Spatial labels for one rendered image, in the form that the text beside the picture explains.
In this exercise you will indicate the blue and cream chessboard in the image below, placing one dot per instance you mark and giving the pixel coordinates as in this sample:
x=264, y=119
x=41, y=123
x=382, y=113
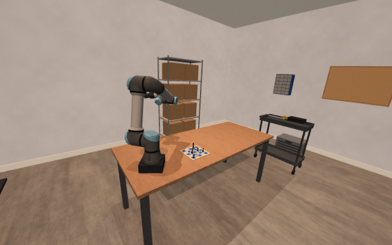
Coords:
x=187, y=152

